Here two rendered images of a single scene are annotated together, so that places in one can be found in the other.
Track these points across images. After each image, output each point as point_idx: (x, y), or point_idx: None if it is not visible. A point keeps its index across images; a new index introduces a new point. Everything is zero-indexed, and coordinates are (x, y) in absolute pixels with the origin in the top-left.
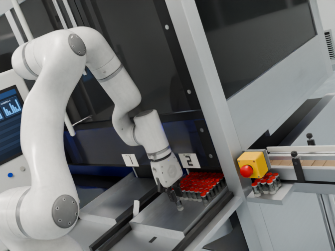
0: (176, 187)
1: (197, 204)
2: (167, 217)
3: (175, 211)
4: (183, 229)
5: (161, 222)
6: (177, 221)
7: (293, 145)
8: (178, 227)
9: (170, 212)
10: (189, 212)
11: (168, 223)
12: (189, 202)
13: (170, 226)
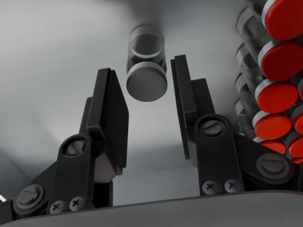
0: (185, 141)
1: (213, 89)
2: (50, 26)
3: (117, 24)
4: (55, 154)
5: (0, 31)
6: (67, 105)
7: None
8: (48, 132)
9: (86, 1)
10: (146, 102)
11: (27, 74)
12: (218, 40)
13: (25, 104)
